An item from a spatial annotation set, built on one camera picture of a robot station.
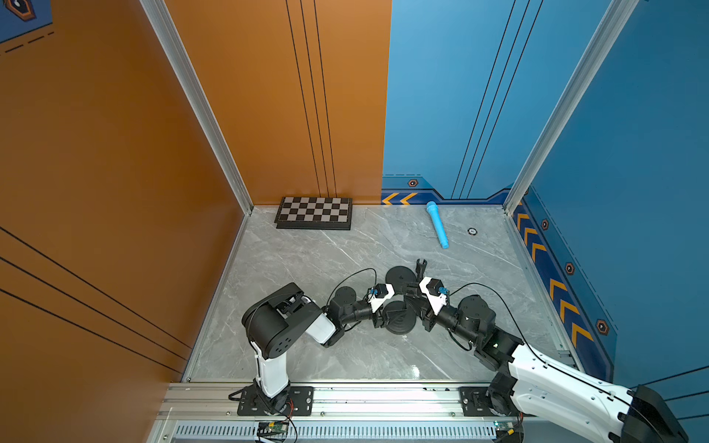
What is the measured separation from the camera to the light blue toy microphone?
1.08 meters

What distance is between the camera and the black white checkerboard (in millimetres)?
1142

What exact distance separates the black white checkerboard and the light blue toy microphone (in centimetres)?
35
